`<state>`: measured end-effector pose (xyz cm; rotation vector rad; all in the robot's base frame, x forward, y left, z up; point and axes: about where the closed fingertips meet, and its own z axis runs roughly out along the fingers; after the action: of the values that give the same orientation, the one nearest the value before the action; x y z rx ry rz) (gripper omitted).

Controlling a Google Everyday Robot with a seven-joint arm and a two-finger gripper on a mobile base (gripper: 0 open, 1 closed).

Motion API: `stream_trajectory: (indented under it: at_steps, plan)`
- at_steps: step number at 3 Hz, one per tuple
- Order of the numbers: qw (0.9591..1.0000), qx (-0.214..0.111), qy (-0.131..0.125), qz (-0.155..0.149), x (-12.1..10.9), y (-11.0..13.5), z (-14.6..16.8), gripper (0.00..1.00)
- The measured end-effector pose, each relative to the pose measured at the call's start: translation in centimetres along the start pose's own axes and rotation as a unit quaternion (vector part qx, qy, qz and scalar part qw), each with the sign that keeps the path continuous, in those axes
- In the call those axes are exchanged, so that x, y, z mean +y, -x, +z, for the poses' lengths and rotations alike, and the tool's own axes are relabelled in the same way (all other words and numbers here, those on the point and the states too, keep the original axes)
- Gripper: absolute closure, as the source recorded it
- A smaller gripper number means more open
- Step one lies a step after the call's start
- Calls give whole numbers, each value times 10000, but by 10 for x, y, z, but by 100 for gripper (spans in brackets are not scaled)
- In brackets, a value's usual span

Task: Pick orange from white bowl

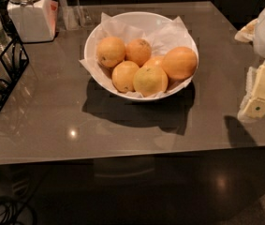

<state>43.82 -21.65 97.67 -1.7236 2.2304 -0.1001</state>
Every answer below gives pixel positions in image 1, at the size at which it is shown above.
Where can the white paper bowl liner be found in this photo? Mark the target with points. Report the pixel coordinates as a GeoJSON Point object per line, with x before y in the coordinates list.
{"type": "Point", "coordinates": [169, 36]}

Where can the orange at front left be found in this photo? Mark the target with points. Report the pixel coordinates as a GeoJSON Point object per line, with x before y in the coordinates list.
{"type": "Point", "coordinates": [123, 75]}

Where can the yellowish orange at front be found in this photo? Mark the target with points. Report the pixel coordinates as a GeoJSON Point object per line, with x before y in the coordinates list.
{"type": "Point", "coordinates": [150, 80]}

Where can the large orange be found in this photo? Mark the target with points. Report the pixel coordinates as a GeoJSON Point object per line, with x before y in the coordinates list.
{"type": "Point", "coordinates": [180, 63]}

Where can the orange at back middle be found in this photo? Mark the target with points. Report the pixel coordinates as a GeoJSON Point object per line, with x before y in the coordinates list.
{"type": "Point", "coordinates": [139, 51]}

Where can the partly hidden middle orange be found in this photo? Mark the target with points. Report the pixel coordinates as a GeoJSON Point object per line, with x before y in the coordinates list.
{"type": "Point", "coordinates": [154, 62]}

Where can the orange at back left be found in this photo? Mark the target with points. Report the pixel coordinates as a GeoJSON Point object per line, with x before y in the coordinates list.
{"type": "Point", "coordinates": [110, 51]}

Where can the white ceramic bowl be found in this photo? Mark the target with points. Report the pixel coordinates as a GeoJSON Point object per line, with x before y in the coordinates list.
{"type": "Point", "coordinates": [139, 25]}

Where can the white ceramic clip-top jar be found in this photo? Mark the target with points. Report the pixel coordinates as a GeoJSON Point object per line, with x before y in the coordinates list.
{"type": "Point", "coordinates": [35, 20]}

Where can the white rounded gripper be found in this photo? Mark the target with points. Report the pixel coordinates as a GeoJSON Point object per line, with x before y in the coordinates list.
{"type": "Point", "coordinates": [253, 103]}

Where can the clear acrylic stand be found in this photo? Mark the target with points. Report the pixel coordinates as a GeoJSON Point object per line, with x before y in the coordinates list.
{"type": "Point", "coordinates": [74, 15]}

